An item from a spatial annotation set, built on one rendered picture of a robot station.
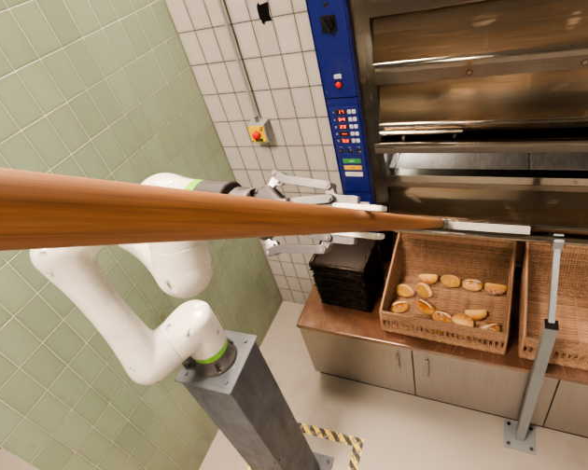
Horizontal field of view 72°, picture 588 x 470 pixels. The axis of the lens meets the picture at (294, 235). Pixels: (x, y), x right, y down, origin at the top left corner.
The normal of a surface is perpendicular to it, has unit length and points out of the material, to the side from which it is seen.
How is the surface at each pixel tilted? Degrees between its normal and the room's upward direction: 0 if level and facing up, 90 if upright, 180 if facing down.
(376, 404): 0
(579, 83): 70
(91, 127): 90
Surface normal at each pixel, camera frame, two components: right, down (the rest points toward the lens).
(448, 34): -0.43, 0.37
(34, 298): 0.90, 0.08
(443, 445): -0.23, -0.74
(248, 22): -0.36, 0.67
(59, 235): 0.71, 0.62
